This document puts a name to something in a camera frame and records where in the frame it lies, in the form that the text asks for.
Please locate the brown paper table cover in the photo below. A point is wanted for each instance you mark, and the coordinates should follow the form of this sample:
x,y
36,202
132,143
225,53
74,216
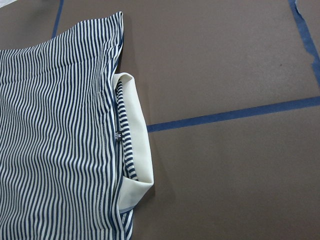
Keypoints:
x,y
231,99

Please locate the navy white striped polo shirt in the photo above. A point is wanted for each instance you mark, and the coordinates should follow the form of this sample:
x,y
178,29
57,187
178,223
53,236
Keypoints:
x,y
75,156

